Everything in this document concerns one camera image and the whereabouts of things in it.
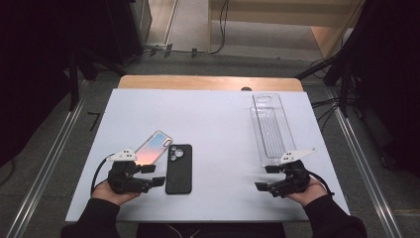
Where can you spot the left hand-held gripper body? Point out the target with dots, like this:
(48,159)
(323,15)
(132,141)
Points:
(124,180)

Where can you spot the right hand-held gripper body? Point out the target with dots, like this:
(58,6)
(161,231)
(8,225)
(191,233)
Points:
(292,181)

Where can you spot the black phone case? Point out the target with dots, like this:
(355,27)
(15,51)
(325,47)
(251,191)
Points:
(178,173)

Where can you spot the iridescent phone case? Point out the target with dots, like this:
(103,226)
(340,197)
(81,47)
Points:
(155,145)

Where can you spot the clear plastic container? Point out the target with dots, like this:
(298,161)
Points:
(272,129)

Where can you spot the person's right hand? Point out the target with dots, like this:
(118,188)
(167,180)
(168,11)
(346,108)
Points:
(308,195)

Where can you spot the person's left hand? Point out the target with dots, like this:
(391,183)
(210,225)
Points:
(110,196)

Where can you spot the person's dark clothing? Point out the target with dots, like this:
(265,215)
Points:
(231,231)

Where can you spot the black round table grommet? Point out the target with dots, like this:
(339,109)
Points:
(246,88)

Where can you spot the wooden table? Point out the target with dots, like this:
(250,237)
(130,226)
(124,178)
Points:
(198,82)

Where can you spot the black metal stand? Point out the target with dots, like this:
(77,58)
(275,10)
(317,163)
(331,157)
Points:
(74,82)
(344,86)

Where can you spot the black curtain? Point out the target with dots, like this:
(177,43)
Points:
(36,66)
(389,66)

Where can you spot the grey cabinet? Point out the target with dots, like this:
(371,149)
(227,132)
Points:
(143,20)

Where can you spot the light wooden cabinet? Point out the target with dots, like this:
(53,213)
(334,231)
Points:
(280,13)

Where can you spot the aluminium floor rail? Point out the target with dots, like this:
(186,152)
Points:
(49,165)
(366,165)

